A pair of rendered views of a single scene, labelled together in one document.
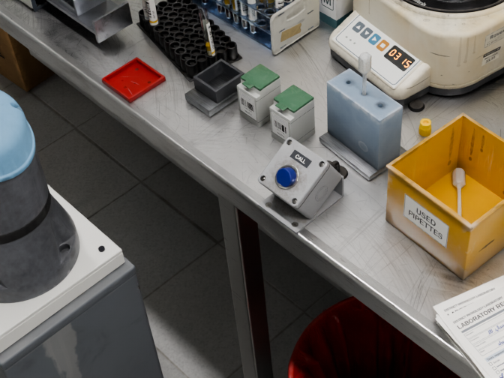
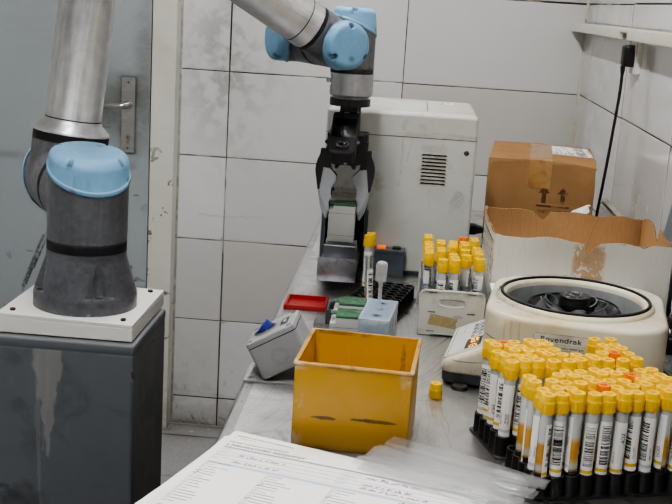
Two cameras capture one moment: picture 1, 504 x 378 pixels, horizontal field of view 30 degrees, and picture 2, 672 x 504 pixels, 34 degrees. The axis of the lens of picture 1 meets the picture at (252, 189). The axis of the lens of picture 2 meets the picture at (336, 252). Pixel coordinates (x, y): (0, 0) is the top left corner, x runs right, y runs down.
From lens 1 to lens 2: 1.13 m
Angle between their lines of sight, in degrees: 49
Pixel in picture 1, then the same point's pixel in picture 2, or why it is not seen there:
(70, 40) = (311, 281)
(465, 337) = (220, 448)
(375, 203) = not seen: hidden behind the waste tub
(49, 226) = (94, 266)
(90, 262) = (106, 320)
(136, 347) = (112, 445)
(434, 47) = (487, 325)
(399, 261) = (273, 419)
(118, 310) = (105, 382)
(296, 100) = (349, 313)
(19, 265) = (56, 277)
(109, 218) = not seen: outside the picture
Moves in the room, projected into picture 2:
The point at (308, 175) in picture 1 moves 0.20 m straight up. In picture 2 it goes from (275, 329) to (282, 176)
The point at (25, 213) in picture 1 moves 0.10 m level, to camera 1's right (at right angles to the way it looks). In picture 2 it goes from (77, 234) to (120, 248)
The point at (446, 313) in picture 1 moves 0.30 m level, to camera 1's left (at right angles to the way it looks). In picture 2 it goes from (236, 437) to (79, 365)
